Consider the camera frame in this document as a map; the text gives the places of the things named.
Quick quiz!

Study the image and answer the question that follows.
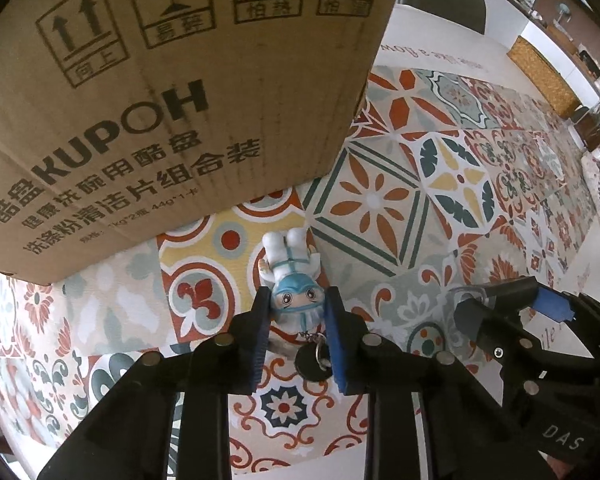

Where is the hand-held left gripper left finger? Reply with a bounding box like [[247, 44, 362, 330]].
[[37, 286, 272, 480]]

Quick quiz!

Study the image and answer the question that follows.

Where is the white blue figurine keychain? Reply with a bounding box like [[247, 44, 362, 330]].
[[257, 227, 334, 382]]

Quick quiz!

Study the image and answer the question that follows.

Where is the wooden wall shelf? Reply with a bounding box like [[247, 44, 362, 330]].
[[472, 0, 600, 93]]

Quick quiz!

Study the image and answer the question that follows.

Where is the brown cardboard box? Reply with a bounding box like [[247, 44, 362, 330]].
[[0, 0, 408, 286]]

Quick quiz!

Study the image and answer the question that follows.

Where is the woven basket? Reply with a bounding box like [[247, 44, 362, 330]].
[[509, 36, 583, 118]]

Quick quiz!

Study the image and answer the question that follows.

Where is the patterned tile print table mat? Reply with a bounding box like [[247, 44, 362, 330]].
[[0, 65, 600, 476]]

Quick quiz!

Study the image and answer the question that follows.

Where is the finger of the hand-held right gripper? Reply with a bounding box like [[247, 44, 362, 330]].
[[451, 276, 556, 401], [532, 282, 600, 358]]

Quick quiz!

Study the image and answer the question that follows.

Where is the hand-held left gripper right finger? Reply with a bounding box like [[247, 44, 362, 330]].
[[326, 286, 556, 480]]

